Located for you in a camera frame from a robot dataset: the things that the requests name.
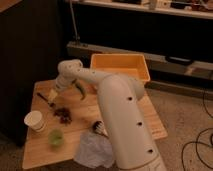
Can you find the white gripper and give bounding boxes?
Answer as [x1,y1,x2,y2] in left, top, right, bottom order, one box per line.
[48,75,71,102]

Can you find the dark metal fork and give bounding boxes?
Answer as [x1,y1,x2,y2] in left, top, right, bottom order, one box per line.
[37,92,55,108]

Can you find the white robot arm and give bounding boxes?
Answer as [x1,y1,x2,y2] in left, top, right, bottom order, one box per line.
[54,59,167,171]

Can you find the bunch of dark grapes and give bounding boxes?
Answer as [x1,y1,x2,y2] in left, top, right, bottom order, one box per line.
[54,108,72,124]

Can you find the green chili pepper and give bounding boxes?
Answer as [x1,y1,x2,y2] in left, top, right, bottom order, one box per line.
[72,80,86,100]

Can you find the wooden table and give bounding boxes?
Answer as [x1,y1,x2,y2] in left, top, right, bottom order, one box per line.
[21,77,169,171]

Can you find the white paper cup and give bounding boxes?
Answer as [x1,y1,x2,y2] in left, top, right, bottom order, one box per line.
[24,110,45,132]

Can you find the green plastic cup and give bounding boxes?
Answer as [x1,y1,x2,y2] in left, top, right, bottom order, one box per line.
[48,129,64,147]

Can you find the white dish brush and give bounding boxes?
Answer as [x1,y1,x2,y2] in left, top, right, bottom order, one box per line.
[92,121,106,136]

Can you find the grey blue cloth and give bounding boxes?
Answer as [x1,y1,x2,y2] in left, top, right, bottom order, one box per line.
[74,131,115,169]

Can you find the orange plastic bin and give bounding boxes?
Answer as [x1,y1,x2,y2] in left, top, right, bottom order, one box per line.
[90,54,150,84]

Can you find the metal pole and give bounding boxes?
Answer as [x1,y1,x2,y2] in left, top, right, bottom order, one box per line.
[69,0,81,45]

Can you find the white shelf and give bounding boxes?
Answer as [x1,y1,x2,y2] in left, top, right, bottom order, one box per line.
[65,0,213,20]

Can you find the grey metal rail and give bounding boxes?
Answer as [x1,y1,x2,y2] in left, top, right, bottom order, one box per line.
[66,41,213,80]

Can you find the black floor cables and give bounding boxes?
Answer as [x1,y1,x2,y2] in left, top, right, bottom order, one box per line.
[180,86,213,171]

